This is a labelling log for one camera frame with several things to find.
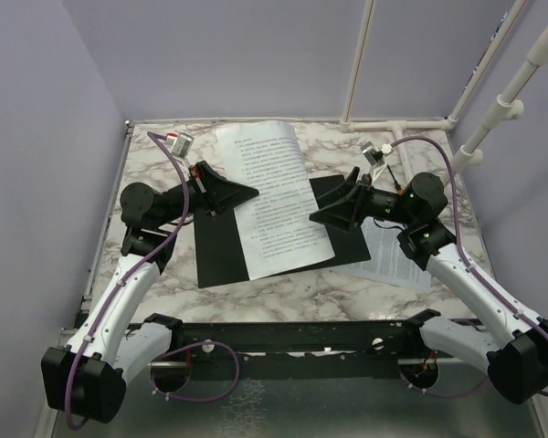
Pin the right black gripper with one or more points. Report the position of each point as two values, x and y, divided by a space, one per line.
343 213

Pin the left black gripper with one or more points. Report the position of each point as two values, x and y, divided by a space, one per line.
216 192

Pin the printed paper sheet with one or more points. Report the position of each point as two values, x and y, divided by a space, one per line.
275 231
388 264

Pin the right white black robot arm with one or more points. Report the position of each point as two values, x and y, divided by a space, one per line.
513 348

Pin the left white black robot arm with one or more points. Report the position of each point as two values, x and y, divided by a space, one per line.
89 376

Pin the orange handled screwdriver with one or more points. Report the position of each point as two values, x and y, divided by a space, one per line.
397 184

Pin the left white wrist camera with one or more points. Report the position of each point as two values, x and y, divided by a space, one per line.
179 144

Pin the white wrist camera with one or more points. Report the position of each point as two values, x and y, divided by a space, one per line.
179 144
376 156

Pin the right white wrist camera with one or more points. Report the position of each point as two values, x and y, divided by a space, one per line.
376 156

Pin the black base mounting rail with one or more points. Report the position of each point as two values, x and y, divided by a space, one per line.
268 351

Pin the white pvc pipe frame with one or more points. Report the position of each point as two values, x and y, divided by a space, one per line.
506 106

